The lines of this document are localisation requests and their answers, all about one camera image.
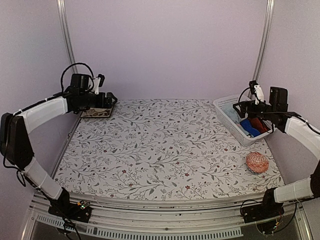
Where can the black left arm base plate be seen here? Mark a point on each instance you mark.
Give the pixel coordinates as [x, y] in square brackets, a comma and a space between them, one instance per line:
[80, 211]

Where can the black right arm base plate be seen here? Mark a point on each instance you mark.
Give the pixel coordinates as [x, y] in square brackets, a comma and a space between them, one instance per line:
[257, 212]

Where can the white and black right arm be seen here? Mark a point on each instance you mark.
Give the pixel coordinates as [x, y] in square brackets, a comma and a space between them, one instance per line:
[298, 152]

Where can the aluminium front rail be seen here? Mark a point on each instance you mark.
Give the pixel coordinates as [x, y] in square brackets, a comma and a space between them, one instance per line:
[202, 219]

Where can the floral dark-rimmed tray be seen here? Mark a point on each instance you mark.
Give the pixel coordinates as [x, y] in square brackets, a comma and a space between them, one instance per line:
[93, 111]

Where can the white perforated plastic basket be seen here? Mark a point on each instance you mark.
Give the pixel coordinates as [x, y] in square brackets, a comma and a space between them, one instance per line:
[231, 120]

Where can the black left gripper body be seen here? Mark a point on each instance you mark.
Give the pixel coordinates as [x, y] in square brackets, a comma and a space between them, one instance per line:
[87, 102]

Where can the aluminium frame post right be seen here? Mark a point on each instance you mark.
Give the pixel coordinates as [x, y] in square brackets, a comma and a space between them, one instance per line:
[264, 39]

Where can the blue object in basket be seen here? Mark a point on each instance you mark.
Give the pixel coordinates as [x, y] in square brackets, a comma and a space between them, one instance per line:
[246, 125]

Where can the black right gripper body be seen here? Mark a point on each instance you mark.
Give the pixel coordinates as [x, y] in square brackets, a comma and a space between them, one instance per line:
[253, 113]

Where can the aluminium frame post left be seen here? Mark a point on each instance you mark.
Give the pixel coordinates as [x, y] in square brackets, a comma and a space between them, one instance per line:
[62, 15]

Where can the light blue towel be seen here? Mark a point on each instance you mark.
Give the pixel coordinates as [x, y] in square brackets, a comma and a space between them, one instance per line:
[231, 113]

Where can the dark red towel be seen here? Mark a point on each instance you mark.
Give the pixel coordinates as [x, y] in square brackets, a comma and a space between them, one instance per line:
[259, 125]

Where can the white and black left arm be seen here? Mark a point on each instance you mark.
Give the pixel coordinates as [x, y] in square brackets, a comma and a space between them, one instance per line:
[16, 144]

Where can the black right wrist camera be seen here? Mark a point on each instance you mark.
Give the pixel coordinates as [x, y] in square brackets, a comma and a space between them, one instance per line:
[278, 98]

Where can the aluminium frame post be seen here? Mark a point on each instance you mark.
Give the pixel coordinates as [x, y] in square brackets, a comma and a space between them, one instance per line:
[264, 39]
[62, 15]

